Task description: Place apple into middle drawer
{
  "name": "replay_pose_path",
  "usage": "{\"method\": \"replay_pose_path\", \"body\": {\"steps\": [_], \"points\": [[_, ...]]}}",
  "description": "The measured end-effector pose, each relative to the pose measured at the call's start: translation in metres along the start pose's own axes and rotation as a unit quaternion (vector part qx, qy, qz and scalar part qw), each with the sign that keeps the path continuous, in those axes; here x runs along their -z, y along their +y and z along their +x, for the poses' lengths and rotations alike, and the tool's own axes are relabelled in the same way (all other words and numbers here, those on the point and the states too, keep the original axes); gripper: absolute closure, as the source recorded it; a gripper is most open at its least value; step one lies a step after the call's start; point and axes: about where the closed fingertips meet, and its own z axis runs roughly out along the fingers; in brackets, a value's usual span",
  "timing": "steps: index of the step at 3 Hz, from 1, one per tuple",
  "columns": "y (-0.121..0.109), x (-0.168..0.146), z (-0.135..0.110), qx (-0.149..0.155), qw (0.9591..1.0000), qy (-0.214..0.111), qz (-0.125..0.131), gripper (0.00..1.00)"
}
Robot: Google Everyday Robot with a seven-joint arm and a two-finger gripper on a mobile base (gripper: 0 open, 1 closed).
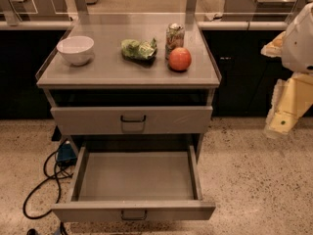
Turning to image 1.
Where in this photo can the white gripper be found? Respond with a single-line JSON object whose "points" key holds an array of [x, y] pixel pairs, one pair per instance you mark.
{"points": [[299, 46]]}

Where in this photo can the red apple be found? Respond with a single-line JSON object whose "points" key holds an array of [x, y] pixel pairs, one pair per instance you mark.
{"points": [[180, 59]]}

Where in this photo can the grey drawer cabinet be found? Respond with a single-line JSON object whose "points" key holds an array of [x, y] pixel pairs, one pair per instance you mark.
{"points": [[112, 80]]}

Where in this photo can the grey upper closed drawer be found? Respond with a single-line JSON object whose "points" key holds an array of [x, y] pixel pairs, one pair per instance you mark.
{"points": [[106, 120]]}

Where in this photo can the grey open lower drawer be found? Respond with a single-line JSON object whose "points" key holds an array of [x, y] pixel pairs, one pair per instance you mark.
{"points": [[166, 184]]}

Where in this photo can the grey background counter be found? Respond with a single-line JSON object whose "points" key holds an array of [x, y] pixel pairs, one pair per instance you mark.
{"points": [[256, 10]]}

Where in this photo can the silver green soda can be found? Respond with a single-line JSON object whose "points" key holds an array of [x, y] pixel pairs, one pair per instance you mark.
{"points": [[174, 37]]}

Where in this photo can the green chip bag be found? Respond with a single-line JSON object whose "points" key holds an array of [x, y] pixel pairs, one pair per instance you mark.
{"points": [[139, 50]]}

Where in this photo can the white ceramic bowl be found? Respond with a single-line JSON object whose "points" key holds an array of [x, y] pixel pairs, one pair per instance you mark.
{"points": [[76, 50]]}

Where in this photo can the blue power box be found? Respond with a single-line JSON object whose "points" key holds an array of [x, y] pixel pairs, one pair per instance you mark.
{"points": [[66, 155]]}

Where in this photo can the black upper drawer handle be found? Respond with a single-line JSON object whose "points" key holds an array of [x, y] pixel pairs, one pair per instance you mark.
{"points": [[133, 119]]}

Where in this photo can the black drawer handle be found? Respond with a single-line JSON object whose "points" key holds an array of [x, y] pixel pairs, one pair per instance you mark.
{"points": [[133, 119], [133, 215]]}

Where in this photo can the black lower drawer handle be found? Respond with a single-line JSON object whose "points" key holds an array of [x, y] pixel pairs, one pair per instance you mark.
{"points": [[133, 215]]}

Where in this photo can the white horizontal rail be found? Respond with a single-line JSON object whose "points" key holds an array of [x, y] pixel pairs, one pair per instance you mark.
{"points": [[216, 25]]}

